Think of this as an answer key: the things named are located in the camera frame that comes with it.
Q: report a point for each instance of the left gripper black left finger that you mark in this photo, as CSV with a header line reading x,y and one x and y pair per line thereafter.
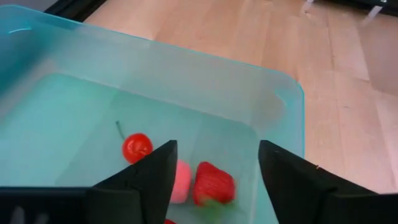
x,y
155,186

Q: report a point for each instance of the black metal table frame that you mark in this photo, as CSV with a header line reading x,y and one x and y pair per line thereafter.
x,y
77,7

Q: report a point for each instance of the red strawberry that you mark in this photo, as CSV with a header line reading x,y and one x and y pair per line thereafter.
x,y
213,183
169,221

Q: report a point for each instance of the red cherry with stem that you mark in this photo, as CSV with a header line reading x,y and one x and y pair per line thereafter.
x,y
136,147

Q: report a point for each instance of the pink round fruit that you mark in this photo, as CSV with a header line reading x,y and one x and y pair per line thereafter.
x,y
182,180

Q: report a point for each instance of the teal plastic tupperware container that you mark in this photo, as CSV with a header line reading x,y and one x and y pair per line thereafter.
x,y
124,77

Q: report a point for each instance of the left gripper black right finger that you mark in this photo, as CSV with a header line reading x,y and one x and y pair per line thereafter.
x,y
289,186

